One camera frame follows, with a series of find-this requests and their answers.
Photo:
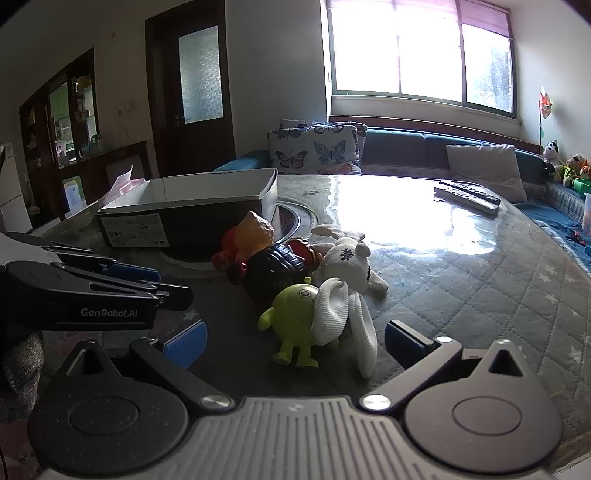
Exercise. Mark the green plastic toy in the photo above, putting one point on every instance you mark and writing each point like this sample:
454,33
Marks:
582,187

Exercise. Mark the white rabbit plush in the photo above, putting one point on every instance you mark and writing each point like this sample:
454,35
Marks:
344,263

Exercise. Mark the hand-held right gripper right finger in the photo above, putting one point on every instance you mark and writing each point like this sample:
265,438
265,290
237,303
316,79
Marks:
406,344

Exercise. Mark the cream lumpy toy figure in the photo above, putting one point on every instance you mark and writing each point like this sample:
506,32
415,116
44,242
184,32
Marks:
254,230

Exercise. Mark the red round toy figure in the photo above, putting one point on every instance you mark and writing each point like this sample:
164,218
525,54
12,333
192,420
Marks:
226,251

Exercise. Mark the blue sofa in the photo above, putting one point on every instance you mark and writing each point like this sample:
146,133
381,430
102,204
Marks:
397,147

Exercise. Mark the dark wooden door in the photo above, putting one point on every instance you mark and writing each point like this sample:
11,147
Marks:
166,92

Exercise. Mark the grey quilted desktop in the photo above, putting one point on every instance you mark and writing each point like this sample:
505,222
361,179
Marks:
461,286

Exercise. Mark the grey storage box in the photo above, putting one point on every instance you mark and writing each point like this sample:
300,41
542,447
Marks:
184,230

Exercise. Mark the plain white pillow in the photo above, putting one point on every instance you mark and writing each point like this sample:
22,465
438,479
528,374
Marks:
489,170

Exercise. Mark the dark remote control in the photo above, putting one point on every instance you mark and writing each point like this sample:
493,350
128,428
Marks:
475,190

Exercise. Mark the grey remote control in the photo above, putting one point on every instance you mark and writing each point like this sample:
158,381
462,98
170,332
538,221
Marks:
466,201

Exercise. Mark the black white cow plush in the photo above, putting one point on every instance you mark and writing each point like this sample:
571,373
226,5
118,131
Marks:
551,154

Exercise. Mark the colourful pinwheel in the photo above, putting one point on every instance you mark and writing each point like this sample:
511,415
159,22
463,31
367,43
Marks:
545,104

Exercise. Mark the butterfly print pillow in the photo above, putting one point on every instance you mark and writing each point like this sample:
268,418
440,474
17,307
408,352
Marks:
300,122
309,150

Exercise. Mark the dark wooden display cabinet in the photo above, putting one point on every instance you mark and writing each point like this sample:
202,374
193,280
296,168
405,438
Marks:
41,138

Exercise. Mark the pink white paper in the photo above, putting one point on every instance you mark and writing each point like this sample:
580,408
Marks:
122,184

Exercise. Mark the yellow plush toy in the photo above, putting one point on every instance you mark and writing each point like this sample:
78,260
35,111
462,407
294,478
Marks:
570,168

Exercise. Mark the orange plush toy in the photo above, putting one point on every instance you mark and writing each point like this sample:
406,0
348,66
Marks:
586,168

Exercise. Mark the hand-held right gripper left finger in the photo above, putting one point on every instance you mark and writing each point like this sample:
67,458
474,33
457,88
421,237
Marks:
185,345

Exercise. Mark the white cabinet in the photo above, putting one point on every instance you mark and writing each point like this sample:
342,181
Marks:
11,203

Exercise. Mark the person's left forearm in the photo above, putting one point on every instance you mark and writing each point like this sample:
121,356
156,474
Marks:
21,374

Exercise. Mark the green one-eyed monster toy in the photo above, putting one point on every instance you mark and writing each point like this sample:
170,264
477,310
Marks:
291,318

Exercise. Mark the clear plastic toy container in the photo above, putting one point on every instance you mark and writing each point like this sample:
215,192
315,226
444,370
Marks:
587,219

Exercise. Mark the window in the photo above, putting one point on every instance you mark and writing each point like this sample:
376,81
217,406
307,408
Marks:
415,50

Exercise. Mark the black-haired doll figure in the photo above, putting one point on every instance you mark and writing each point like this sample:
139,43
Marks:
272,272

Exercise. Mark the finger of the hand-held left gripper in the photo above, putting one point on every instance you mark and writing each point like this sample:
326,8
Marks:
134,273
173,297

